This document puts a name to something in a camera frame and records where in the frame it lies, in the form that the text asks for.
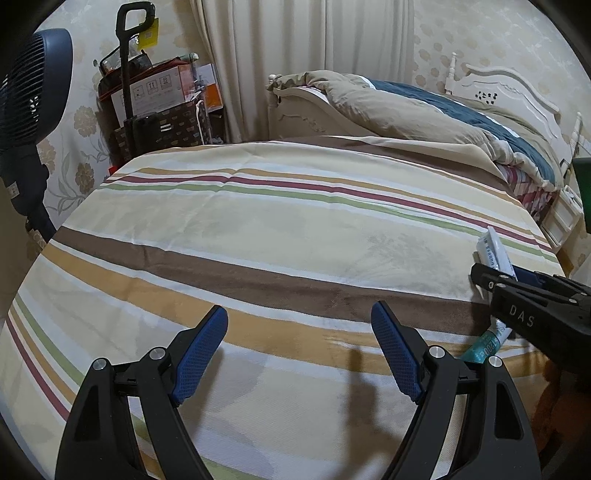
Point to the white drawer unit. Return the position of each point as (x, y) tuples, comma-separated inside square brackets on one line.
[(562, 218)]

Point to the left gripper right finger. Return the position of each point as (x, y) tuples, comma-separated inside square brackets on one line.
[(477, 404)]

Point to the black hand trolley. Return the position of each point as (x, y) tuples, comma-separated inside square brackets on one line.
[(124, 35)]

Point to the white bed headboard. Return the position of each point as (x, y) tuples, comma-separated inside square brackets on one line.
[(508, 89)]

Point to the blue standing fan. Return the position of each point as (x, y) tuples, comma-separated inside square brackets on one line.
[(34, 93)]

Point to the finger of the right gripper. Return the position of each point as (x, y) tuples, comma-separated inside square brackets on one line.
[(553, 283), (517, 286)]

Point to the white toothpaste tube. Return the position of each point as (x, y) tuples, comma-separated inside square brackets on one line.
[(493, 253)]

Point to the white bed footboard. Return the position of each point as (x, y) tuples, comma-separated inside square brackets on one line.
[(302, 111)]

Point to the white orange box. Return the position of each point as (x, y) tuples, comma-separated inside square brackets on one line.
[(206, 79)]

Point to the plaid bed sheet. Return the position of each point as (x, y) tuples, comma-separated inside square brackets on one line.
[(533, 197)]

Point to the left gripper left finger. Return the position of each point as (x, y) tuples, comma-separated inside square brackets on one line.
[(99, 441)]

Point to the striped table cloth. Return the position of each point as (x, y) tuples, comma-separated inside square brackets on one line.
[(296, 241)]

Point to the teal cream tube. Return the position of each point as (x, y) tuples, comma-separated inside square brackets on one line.
[(488, 344)]

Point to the blue beige duvet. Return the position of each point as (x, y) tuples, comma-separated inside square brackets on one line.
[(402, 111)]

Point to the cardboard box with labels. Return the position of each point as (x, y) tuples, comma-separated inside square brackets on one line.
[(162, 90)]

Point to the dark patterned storage basket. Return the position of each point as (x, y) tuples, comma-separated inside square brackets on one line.
[(184, 125)]

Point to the cream curtain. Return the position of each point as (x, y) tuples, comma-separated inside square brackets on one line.
[(249, 40)]

